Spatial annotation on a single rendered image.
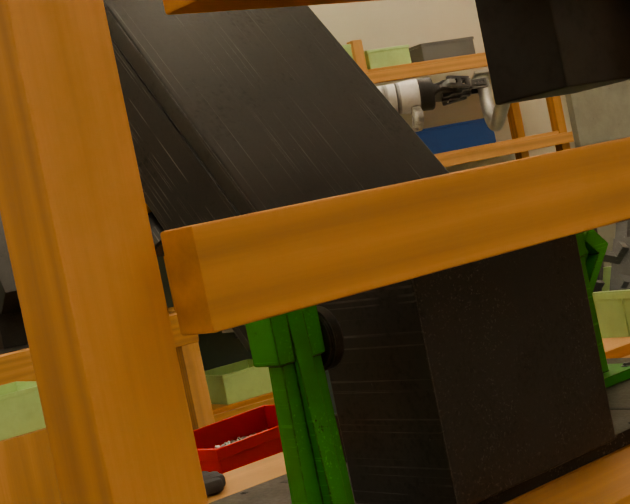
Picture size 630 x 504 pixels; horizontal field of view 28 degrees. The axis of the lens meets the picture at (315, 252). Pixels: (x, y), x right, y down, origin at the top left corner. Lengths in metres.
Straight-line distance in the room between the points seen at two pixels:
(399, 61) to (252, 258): 6.86
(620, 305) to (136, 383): 1.85
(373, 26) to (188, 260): 7.54
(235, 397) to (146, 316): 6.12
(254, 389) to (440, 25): 3.04
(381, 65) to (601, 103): 2.29
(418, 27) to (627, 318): 6.13
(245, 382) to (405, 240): 6.04
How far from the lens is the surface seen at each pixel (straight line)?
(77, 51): 1.05
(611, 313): 2.80
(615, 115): 9.64
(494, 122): 2.75
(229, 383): 7.14
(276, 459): 1.95
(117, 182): 1.05
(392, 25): 8.62
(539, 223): 1.31
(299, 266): 1.08
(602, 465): 1.63
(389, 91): 2.83
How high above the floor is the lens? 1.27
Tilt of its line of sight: 2 degrees down
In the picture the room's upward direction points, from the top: 12 degrees counter-clockwise
